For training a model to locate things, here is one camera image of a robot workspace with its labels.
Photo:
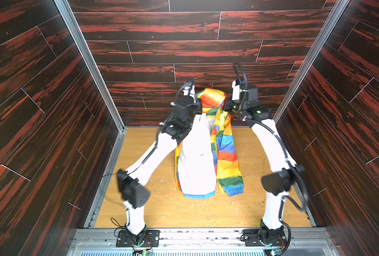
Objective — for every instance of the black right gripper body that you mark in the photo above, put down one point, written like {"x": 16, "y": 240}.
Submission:
{"x": 228, "y": 104}

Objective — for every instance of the aluminium frame post left corner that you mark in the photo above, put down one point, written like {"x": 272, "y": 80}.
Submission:
{"x": 78, "y": 37}

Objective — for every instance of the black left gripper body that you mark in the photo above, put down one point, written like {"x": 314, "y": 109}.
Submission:
{"x": 196, "y": 106}

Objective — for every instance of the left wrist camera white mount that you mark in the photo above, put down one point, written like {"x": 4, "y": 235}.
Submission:
{"x": 189, "y": 90}

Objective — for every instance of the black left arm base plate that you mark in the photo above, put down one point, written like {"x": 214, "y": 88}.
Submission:
{"x": 146, "y": 238}

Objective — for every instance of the aluminium front rail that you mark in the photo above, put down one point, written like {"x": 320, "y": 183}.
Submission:
{"x": 174, "y": 242}

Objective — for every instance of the aluminium frame post right corner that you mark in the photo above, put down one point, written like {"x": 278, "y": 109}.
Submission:
{"x": 325, "y": 31}

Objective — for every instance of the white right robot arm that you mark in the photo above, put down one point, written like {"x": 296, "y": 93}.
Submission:
{"x": 285, "y": 170}

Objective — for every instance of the rainbow striped zip jacket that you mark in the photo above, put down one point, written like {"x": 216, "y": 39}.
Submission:
{"x": 206, "y": 159}

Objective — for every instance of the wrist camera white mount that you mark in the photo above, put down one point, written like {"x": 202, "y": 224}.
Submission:
{"x": 244, "y": 96}
{"x": 189, "y": 90}

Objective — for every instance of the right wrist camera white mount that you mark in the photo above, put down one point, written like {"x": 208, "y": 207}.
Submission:
{"x": 244, "y": 96}

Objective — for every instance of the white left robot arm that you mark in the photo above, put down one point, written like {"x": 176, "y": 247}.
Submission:
{"x": 131, "y": 182}

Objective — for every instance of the aluminium frame post corner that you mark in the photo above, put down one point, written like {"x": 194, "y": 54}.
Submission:
{"x": 325, "y": 31}
{"x": 78, "y": 37}

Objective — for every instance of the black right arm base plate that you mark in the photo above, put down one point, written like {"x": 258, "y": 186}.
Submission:
{"x": 264, "y": 237}

